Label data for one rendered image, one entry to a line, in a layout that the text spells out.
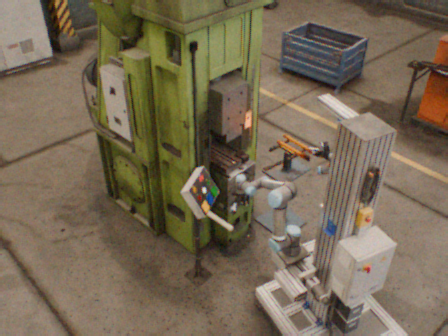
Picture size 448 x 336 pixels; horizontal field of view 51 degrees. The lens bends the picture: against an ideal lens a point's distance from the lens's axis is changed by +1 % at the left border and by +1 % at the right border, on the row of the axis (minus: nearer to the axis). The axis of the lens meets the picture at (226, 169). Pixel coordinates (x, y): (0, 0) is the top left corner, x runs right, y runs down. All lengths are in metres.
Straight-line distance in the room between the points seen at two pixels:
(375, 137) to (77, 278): 3.11
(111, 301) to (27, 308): 0.74
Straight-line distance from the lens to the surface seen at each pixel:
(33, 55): 8.80
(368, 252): 3.25
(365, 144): 2.81
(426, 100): 7.02
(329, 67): 7.64
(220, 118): 3.84
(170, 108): 3.97
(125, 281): 4.62
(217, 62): 3.78
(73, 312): 4.52
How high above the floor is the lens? 3.52
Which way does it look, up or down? 37 degrees down
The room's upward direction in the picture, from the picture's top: 1 degrees clockwise
